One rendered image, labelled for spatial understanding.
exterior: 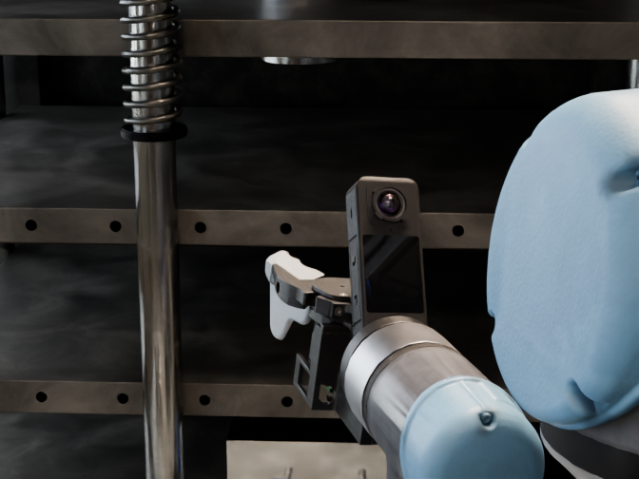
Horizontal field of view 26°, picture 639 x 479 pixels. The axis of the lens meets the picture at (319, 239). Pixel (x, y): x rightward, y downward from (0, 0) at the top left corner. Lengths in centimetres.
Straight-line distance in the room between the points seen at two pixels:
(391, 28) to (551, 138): 134
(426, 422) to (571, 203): 31
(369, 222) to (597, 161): 47
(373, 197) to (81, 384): 110
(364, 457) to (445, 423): 121
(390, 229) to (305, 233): 94
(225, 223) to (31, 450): 69
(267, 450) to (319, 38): 58
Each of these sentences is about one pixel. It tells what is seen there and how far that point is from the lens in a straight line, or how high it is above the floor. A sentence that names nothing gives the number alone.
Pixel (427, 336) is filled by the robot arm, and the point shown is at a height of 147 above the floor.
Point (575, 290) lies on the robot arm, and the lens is 47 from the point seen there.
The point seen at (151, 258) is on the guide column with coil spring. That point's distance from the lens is 184.
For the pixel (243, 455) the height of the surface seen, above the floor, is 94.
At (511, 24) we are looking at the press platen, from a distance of 183.
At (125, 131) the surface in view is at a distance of 180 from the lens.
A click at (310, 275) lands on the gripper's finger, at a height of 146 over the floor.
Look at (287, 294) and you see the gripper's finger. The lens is 97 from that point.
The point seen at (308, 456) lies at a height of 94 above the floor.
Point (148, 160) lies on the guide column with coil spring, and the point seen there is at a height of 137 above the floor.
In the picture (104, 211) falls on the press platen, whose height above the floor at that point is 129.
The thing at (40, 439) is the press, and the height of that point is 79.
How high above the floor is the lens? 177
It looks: 16 degrees down
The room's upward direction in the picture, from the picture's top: straight up
